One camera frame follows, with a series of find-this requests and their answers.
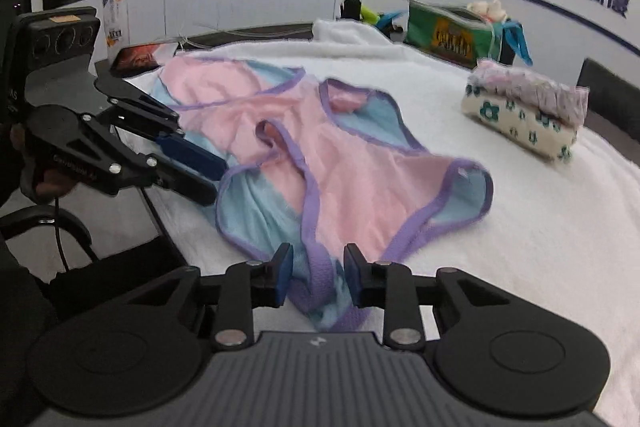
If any folded pink floral garment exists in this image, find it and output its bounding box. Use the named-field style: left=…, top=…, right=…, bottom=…
left=470, top=59, right=590, bottom=128

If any black office chair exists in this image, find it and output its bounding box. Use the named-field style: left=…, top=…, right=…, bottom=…
left=576, top=58, right=640, bottom=130

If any white towel blanket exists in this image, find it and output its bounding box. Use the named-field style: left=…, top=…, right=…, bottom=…
left=122, top=18, right=640, bottom=427

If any cream cloth in bag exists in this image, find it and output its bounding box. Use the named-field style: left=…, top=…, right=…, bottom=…
left=467, top=0, right=508, bottom=22

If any smartphone with lit screen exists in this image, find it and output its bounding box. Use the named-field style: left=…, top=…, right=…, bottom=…
left=111, top=43, right=176, bottom=75

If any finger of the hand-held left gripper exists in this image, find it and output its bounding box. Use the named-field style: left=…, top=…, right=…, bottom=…
left=95, top=76, right=227, bottom=182
left=145, top=154, right=219, bottom=208

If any folded cream green-flower garment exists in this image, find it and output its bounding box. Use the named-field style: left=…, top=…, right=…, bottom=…
left=461, top=79, right=580, bottom=164

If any clear water bottle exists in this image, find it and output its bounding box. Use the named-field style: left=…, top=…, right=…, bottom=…
left=102, top=0, right=131, bottom=62

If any pink and blue garment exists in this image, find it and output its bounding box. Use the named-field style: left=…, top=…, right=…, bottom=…
left=159, top=54, right=496, bottom=333

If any green zip bag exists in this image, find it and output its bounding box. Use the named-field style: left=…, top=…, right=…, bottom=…
left=377, top=0, right=532, bottom=68

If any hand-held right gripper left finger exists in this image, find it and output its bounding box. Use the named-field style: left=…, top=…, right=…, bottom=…
left=127, top=243, right=296, bottom=351

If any person's left hand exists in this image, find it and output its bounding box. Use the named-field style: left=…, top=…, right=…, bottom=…
left=32, top=166, right=77, bottom=200

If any black walkie-talkie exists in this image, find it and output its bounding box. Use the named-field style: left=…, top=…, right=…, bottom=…
left=340, top=0, right=365, bottom=22

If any black cable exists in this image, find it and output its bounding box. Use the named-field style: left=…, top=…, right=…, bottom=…
left=51, top=196, right=71, bottom=275

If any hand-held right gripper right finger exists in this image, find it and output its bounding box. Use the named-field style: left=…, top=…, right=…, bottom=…
left=344, top=243, right=502, bottom=351

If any white charging cable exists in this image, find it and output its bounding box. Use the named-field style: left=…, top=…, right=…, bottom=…
left=172, top=22, right=311, bottom=52

